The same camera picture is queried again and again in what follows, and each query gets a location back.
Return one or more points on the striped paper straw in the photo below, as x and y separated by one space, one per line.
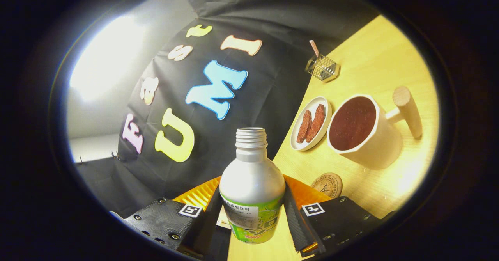
314 48

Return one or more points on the wooden table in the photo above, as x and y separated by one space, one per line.
374 58

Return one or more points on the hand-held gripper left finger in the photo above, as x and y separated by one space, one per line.
163 218

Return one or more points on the white round plate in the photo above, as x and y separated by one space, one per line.
321 105

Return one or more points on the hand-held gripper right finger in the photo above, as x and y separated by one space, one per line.
335 218

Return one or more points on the round cork coaster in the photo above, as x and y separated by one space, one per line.
327 185

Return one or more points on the silver bottle with green label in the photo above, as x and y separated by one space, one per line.
251 175

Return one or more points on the brown sausage piece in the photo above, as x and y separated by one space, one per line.
304 128
316 122

